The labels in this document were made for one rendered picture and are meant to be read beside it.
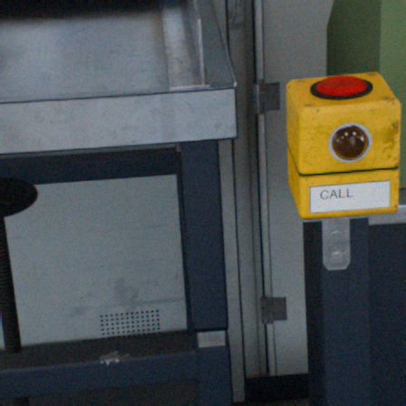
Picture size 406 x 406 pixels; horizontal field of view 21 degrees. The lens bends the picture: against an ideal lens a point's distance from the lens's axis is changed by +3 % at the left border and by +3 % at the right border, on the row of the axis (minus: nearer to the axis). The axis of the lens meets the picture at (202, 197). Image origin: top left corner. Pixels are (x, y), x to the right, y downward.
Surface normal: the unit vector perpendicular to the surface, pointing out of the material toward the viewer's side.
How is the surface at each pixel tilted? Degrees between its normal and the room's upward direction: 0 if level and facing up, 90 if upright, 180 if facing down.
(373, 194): 90
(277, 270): 90
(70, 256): 90
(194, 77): 0
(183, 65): 0
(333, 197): 90
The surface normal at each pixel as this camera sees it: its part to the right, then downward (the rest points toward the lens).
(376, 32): -0.99, 0.09
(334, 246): 0.06, 0.41
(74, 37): -0.06, -0.91
